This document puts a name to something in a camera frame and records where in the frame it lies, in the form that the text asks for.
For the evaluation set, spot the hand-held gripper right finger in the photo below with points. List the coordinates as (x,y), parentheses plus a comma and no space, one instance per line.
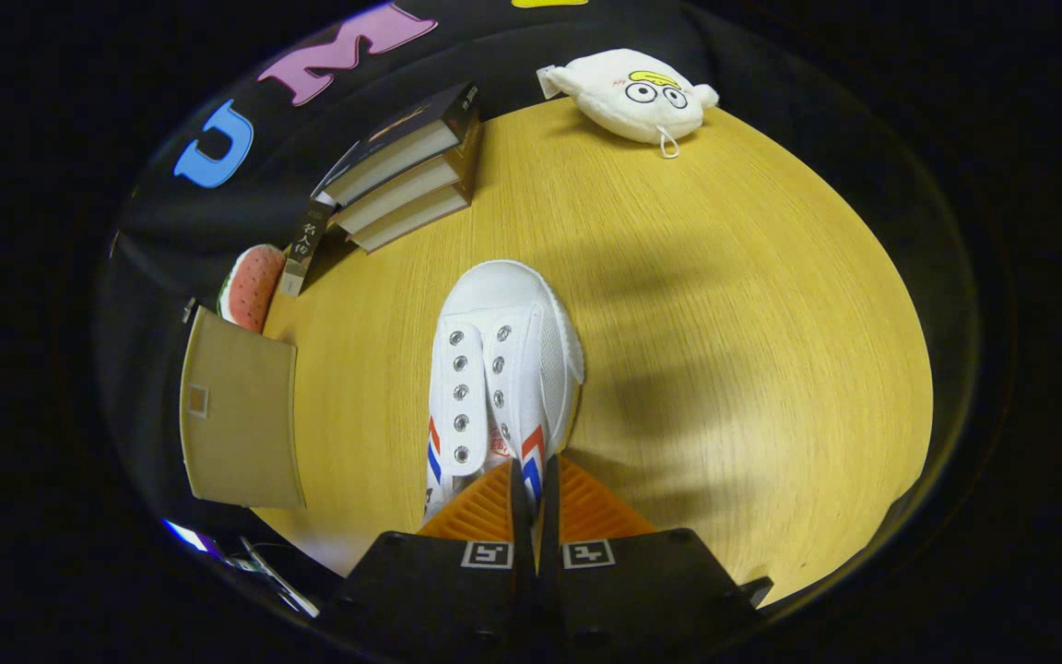
(642,590)

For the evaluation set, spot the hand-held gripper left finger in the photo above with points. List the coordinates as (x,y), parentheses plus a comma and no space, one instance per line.
(439,590)

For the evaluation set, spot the cream fabric storage box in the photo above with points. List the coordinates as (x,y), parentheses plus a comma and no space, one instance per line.
(241,415)

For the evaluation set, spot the white canvas shoe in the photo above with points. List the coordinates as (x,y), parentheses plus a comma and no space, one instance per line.
(503,304)

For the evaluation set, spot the computer monitor screen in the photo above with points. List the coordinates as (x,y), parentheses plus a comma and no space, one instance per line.
(188,535)

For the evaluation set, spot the watermelon slice plush toy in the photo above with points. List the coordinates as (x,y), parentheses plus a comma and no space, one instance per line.
(250,286)

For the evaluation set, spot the white portrait cover book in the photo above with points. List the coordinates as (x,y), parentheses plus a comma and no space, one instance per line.
(305,249)

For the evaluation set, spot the brown cover book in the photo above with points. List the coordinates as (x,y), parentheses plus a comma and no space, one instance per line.
(402,192)
(411,221)

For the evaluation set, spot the black cover book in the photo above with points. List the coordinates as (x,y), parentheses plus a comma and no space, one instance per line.
(402,148)

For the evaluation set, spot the white plush toy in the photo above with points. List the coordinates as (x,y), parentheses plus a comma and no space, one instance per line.
(623,97)

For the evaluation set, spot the black backdrop cloth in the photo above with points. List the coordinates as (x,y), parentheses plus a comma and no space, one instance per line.
(494,51)

